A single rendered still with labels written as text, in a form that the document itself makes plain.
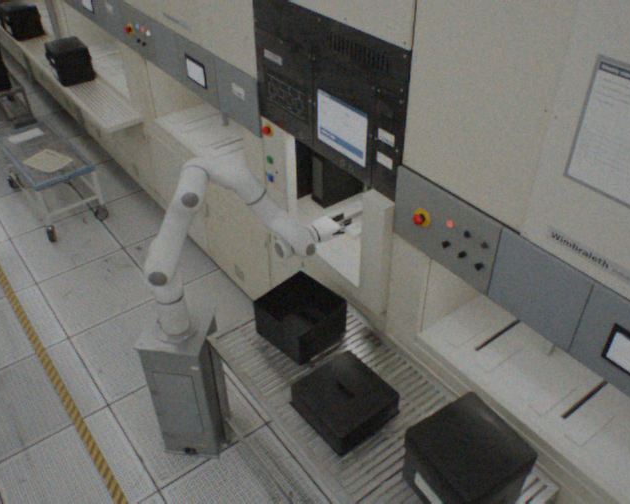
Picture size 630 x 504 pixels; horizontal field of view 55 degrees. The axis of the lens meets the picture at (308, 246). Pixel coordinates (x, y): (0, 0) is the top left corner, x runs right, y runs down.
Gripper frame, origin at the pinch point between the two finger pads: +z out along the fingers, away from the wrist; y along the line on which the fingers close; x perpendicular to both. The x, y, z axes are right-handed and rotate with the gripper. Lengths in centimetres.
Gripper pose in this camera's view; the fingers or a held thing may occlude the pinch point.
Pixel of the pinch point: (343, 219)
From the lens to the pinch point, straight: 245.5
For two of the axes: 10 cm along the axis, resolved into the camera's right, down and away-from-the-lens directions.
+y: 6.0, 4.9, -6.3
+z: 8.0, -3.9, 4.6
